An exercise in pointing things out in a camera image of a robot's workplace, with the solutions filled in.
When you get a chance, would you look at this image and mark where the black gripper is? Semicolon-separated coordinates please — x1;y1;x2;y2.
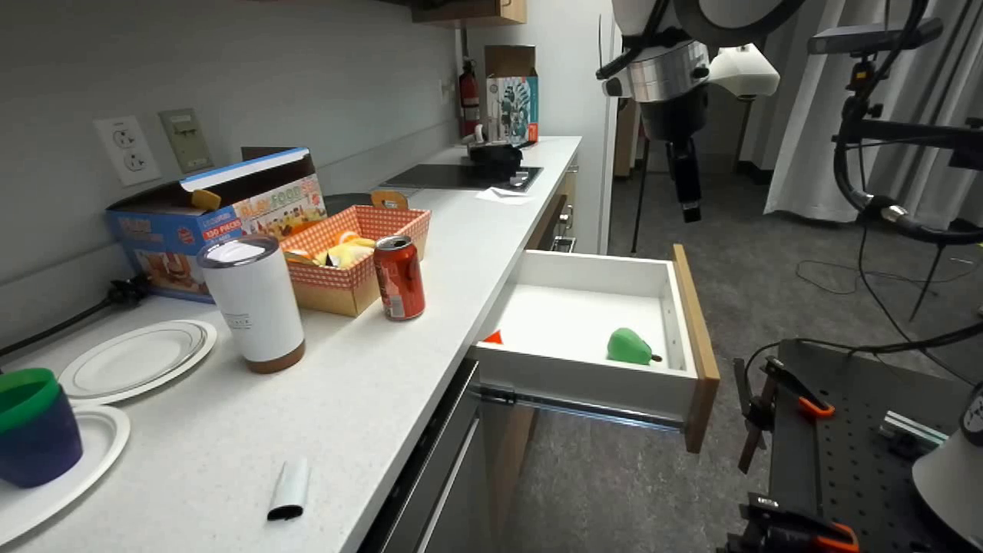
643;89;706;220

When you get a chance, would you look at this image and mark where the white drawer with wooden front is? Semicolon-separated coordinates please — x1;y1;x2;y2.
471;246;718;451

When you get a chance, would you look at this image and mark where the yellow banana plushie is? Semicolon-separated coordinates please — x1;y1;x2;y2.
313;230;375;271

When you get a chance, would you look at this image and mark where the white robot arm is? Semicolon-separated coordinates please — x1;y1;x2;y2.
595;0;801;220

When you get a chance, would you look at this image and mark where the colourful carton box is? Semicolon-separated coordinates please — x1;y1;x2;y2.
486;47;537;143

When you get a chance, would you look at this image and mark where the orange checkered cardboard box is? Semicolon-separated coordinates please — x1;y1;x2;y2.
280;207;430;317

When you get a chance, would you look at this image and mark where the blue cardboard game box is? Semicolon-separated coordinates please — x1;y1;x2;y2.
104;148;325;301

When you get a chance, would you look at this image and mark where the black bowl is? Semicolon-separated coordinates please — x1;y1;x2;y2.
466;143;521;173

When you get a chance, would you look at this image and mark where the red fire extinguisher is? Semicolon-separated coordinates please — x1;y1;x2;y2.
458;60;481;137

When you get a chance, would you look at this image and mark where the green plush toy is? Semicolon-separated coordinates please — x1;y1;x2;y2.
609;330;657;365

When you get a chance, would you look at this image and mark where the black cooktop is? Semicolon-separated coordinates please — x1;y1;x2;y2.
385;166;540;191

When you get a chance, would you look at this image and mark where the red soda can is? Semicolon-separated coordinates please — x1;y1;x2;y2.
375;234;428;321

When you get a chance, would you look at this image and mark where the white tumbler with brown base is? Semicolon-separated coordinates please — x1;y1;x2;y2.
201;237;303;374

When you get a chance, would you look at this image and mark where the white marker with black cap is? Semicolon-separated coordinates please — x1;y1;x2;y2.
267;458;310;523

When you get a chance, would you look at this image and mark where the white paper plate upper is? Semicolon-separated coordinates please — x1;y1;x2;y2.
60;318;219;404

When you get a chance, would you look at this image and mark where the white paper plate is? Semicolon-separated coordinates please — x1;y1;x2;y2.
0;404;133;547
60;318;219;404

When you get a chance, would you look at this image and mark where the white paper plate lower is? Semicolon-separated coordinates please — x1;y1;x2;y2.
0;404;133;547

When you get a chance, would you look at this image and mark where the blue and green cup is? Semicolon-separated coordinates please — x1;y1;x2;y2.
0;367;82;488

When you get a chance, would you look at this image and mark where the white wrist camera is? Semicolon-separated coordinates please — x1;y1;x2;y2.
710;42;780;97

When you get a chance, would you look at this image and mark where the black camera tripod stand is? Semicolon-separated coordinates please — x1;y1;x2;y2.
808;0;983;246

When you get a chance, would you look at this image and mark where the orange handled clamp upper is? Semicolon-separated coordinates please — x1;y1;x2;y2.
734;352;839;476

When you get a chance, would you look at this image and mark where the orange handled clamp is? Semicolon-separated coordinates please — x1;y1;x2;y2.
718;495;861;553
734;352;839;476

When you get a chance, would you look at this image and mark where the orange handled clamp lower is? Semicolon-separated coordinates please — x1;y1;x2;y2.
718;495;861;553

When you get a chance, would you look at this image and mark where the grey wall switch plate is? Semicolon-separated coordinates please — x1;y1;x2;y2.
159;108;211;173

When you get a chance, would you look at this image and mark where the white wall outlet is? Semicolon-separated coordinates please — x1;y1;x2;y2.
94;117;159;183

